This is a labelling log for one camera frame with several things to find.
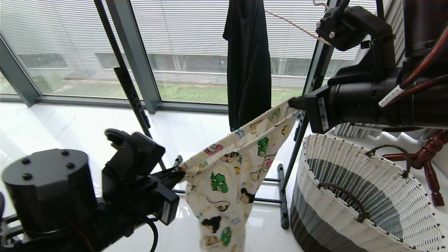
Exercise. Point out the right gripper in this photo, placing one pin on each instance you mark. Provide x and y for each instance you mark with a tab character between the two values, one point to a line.
360	101

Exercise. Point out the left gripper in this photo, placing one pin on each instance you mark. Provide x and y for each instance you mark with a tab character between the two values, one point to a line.
164	203

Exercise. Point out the cream printed garment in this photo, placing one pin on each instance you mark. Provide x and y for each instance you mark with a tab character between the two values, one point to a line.
224	168

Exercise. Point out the pink clothes hanger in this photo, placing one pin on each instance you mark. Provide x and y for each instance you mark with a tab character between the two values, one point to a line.
297	27

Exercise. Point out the black garment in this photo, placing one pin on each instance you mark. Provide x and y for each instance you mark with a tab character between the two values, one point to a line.
248	70

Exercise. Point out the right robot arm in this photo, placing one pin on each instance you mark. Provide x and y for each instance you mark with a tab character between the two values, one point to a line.
427	28

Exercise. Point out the black clothes rack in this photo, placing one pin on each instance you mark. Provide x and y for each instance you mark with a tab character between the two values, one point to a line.
136	101

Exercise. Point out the white laundry basket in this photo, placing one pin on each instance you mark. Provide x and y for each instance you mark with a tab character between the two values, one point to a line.
332	217

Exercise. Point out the red wooden turned stand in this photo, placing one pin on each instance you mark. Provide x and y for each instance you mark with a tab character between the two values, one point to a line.
432	182

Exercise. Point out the window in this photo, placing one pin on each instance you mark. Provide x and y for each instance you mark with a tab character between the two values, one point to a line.
141	70

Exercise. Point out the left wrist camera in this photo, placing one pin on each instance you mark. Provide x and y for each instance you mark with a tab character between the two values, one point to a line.
140	150

